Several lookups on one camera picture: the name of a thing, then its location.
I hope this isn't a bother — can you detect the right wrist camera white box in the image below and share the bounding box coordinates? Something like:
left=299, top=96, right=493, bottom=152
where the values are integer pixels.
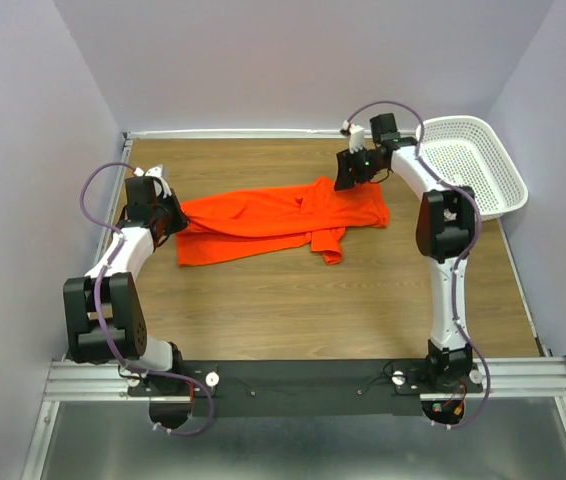
left=340, top=120, right=365, bottom=154

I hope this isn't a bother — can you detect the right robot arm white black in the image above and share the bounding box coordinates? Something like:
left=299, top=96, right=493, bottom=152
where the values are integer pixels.
left=334, top=113, right=481, bottom=392

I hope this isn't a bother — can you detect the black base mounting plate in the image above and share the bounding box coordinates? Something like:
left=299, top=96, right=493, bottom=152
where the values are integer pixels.
left=127, top=357, right=487, bottom=432

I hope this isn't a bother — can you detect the aluminium frame rail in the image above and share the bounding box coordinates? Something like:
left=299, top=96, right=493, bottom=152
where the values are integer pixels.
left=43, top=357, right=566, bottom=402

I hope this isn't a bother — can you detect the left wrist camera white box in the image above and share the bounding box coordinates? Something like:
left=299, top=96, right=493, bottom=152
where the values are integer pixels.
left=133, top=164, right=167, bottom=180

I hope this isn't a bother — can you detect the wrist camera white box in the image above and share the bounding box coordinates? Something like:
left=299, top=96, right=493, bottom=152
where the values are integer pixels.
left=133, top=164, right=167, bottom=180
left=340, top=120, right=365, bottom=154

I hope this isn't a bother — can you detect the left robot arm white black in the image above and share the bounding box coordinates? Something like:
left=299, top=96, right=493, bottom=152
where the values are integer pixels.
left=63, top=168, right=189, bottom=395

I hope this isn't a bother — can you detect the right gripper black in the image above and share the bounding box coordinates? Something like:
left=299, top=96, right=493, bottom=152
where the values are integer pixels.
left=331, top=145, right=384, bottom=192

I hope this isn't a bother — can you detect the orange t shirt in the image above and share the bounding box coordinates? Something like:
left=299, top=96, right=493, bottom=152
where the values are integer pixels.
left=176, top=177, right=390, bottom=267

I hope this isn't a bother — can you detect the white perforated plastic basket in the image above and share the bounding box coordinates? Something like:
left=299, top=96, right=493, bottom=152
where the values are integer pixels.
left=416, top=115, right=528, bottom=221

